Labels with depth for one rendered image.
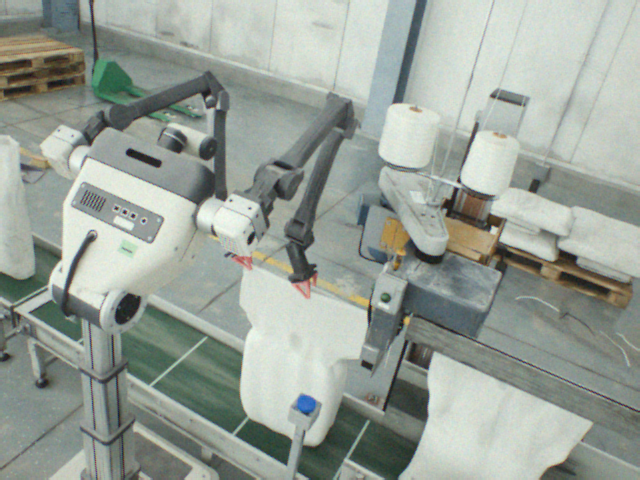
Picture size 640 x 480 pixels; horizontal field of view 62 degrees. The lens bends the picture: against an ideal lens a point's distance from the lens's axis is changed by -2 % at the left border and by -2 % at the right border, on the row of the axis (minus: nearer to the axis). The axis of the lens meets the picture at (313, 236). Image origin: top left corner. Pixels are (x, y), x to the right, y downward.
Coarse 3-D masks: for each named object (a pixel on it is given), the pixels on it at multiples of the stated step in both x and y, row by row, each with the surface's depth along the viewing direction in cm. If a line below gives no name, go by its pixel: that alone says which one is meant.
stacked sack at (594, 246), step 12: (576, 228) 426; (564, 240) 409; (576, 240) 407; (588, 240) 411; (600, 240) 411; (612, 240) 414; (576, 252) 405; (588, 252) 401; (600, 252) 398; (612, 252) 399; (624, 252) 400; (636, 252) 403; (600, 264) 401; (612, 264) 395; (624, 264) 391; (636, 264) 389; (636, 276) 389
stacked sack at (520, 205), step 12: (516, 192) 438; (504, 204) 418; (516, 204) 419; (528, 204) 419; (540, 204) 423; (552, 204) 427; (516, 216) 416; (528, 216) 411; (540, 216) 407; (552, 216) 409; (564, 216) 410; (552, 228) 404; (564, 228) 401
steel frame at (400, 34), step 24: (48, 0) 828; (72, 0) 822; (408, 0) 566; (48, 24) 844; (72, 24) 838; (384, 24) 588; (408, 24) 576; (384, 48) 598; (408, 48) 625; (384, 72) 609; (408, 72) 636; (384, 96) 621; (384, 120) 632
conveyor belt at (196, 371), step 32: (64, 320) 246; (160, 320) 257; (128, 352) 236; (160, 352) 239; (192, 352) 242; (224, 352) 245; (160, 384) 223; (192, 384) 226; (224, 384) 229; (224, 416) 215; (352, 416) 225; (256, 448) 204; (288, 448) 206; (320, 448) 209; (352, 448) 211; (384, 448) 214; (416, 448) 216
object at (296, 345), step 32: (256, 288) 195; (288, 288) 187; (256, 320) 199; (288, 320) 193; (320, 320) 187; (352, 320) 182; (256, 352) 198; (288, 352) 191; (320, 352) 189; (352, 352) 188; (256, 384) 204; (288, 384) 196; (320, 384) 190; (256, 416) 212; (320, 416) 197
